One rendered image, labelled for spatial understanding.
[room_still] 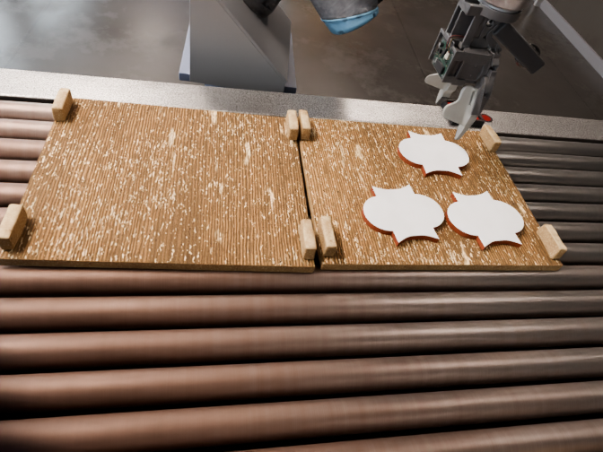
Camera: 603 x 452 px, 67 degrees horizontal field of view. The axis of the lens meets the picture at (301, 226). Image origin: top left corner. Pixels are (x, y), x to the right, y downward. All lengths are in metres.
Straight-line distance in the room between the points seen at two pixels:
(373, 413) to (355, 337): 0.10
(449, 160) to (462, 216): 0.14
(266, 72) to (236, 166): 0.33
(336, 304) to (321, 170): 0.26
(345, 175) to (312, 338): 0.31
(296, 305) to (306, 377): 0.10
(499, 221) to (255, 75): 0.58
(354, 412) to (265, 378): 0.11
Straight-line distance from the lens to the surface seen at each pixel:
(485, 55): 0.77
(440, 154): 0.91
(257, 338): 0.60
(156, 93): 0.95
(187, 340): 0.59
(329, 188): 0.76
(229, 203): 0.71
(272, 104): 0.96
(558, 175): 1.09
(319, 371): 0.59
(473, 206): 0.83
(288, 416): 0.56
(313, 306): 0.63
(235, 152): 0.79
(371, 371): 0.61
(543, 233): 0.87
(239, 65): 1.04
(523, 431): 0.68
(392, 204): 0.76
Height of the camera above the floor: 1.45
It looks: 48 degrees down
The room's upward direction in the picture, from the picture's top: 16 degrees clockwise
